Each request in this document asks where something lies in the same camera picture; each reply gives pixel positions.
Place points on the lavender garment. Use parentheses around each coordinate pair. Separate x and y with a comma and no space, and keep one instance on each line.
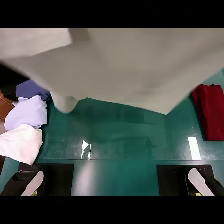
(28,113)

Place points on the red garment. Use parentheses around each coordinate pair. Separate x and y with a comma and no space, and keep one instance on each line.
(211,113)

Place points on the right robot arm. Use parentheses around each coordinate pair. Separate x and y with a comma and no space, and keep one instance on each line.
(173,180)

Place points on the teal garment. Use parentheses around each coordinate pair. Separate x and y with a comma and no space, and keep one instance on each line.
(8,173)

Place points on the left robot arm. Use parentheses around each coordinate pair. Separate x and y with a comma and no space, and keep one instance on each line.
(53,180)

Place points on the dark blue garment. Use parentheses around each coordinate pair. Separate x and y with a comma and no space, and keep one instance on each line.
(30,89)

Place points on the pale pink garment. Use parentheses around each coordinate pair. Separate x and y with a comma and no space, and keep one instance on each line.
(20,143)

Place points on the white T-shirt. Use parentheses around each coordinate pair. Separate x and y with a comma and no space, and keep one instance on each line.
(133,66)

